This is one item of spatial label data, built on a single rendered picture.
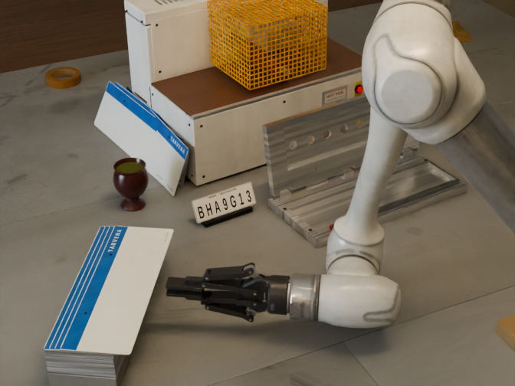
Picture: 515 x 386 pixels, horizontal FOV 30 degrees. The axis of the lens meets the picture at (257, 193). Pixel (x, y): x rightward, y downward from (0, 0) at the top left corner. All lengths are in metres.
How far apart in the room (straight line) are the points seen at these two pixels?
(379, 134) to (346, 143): 0.71
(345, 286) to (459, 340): 0.27
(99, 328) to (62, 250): 0.42
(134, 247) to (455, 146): 0.82
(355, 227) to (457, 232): 0.40
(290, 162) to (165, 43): 0.45
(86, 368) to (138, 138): 0.87
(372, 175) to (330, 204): 0.55
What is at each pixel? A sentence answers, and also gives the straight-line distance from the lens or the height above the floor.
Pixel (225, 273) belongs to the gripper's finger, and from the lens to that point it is 1.83.
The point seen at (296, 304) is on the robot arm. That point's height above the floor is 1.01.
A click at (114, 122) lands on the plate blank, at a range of 2.61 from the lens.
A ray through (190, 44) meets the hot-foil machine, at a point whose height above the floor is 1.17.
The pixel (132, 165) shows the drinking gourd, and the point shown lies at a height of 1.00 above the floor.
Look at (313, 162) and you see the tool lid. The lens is 2.29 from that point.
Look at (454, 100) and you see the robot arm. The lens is 1.39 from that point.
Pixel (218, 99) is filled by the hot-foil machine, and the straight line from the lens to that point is 2.35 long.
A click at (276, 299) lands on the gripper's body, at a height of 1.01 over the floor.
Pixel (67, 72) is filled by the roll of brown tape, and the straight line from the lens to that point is 2.99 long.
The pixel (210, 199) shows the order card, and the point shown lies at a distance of 2.22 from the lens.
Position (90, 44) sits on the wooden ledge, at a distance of 3.21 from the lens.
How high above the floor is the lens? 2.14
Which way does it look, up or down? 32 degrees down
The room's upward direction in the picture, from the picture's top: 1 degrees counter-clockwise
